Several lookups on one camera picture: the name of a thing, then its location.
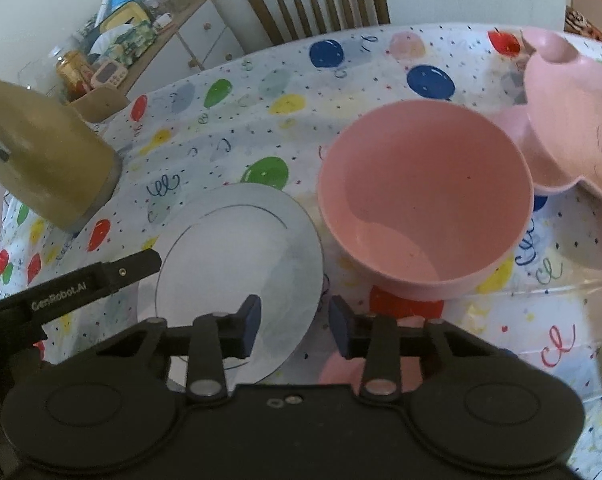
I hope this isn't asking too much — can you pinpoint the clear glass jar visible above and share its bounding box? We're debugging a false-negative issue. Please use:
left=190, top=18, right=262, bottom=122
left=17, top=46, right=64, bottom=97

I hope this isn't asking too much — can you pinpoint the gold metallic vase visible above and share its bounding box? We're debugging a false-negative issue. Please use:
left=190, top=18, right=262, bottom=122
left=0, top=59, right=125, bottom=234

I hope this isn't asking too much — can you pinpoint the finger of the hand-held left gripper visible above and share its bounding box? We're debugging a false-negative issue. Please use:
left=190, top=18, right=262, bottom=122
left=101, top=249, right=162, bottom=291

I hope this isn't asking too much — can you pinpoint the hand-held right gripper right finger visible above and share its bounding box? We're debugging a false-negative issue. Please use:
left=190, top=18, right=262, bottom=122
left=329, top=296, right=504, bottom=403

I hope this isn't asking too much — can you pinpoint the amber jar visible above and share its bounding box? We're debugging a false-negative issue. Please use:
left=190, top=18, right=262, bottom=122
left=56, top=50, right=90, bottom=97

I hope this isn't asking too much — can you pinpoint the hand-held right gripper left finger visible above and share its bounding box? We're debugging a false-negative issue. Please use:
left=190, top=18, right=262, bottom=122
left=98, top=295, right=261, bottom=403

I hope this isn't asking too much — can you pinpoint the pink bowl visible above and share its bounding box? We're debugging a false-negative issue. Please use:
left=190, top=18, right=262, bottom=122
left=317, top=100, right=534, bottom=302

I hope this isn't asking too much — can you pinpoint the wooden slatted chair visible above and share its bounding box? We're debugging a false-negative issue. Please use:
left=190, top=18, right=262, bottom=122
left=242, top=0, right=391, bottom=47

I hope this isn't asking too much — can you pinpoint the pink bear-shaped divided plate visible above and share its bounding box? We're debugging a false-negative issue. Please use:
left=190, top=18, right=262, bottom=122
left=488, top=27, right=602, bottom=209

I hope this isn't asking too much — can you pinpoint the wooden chair back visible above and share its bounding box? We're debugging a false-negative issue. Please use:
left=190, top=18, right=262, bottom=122
left=70, top=85, right=130, bottom=124

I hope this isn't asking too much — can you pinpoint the balloon printed tablecloth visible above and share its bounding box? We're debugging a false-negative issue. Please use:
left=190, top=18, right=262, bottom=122
left=0, top=22, right=602, bottom=480

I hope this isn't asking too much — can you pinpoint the pink kitchen timer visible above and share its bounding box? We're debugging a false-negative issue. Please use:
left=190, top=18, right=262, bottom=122
left=91, top=57, right=128, bottom=89

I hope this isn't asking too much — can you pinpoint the white plate with thin rim line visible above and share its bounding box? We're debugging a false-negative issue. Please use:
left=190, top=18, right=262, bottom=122
left=137, top=183, right=325, bottom=384

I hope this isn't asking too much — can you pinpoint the white cabinet with wooden top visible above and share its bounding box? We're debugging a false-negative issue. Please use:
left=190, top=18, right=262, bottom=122
left=106, top=0, right=248, bottom=102

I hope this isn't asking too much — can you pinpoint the yellow box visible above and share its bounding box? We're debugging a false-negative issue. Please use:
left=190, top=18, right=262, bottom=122
left=98, top=2, right=152, bottom=32

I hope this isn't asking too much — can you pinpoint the green printed bag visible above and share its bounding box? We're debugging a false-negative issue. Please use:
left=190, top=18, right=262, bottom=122
left=100, top=20, right=158, bottom=64

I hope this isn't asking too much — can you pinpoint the small pink plate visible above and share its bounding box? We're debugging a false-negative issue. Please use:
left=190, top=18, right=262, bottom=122
left=318, top=349, right=378, bottom=387

